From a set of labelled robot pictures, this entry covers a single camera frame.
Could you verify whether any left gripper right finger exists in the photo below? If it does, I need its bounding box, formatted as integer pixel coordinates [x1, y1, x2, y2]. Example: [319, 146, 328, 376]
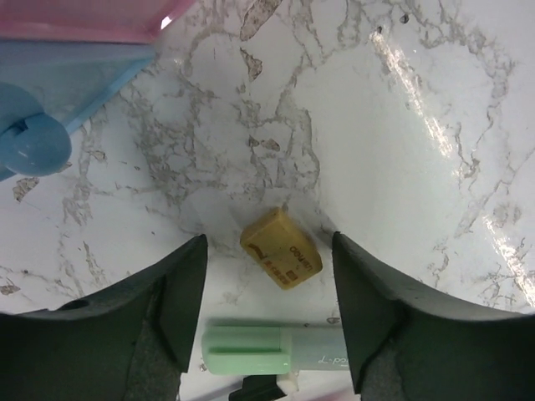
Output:
[332, 233, 534, 400]

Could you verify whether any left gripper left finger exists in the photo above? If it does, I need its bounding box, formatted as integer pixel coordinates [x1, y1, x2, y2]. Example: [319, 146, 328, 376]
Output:
[1, 235, 208, 400]

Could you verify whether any pink highlighter pen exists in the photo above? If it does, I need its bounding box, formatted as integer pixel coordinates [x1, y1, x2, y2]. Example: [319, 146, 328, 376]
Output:
[277, 387, 361, 401]

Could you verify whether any green highlighter pen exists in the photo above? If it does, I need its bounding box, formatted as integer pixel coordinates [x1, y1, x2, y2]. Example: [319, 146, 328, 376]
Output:
[201, 326, 349, 376]

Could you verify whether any yellow eraser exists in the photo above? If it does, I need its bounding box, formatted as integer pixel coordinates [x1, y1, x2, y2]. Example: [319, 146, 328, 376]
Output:
[240, 207, 323, 290]

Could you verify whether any light blue drawer box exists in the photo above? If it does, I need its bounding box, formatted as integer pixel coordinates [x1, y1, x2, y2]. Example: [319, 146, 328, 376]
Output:
[1, 40, 155, 180]

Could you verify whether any pink drawer box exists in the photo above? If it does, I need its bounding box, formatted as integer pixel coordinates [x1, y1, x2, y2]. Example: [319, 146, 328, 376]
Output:
[1, 0, 193, 43]

